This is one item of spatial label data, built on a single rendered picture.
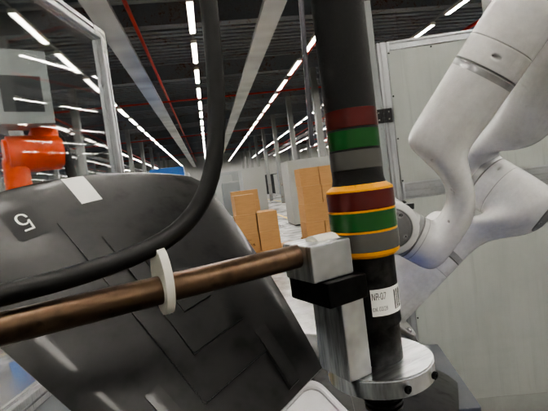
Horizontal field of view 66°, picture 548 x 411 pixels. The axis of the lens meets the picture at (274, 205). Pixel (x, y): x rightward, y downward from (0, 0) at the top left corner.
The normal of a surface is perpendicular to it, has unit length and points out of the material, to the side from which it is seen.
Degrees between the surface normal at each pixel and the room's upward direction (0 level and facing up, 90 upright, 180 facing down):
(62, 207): 43
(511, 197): 66
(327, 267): 90
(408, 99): 90
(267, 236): 90
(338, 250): 90
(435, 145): 100
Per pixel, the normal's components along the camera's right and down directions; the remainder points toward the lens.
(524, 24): -0.29, 0.29
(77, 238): 0.32, -0.72
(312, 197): 0.15, 0.04
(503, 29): -0.54, 0.12
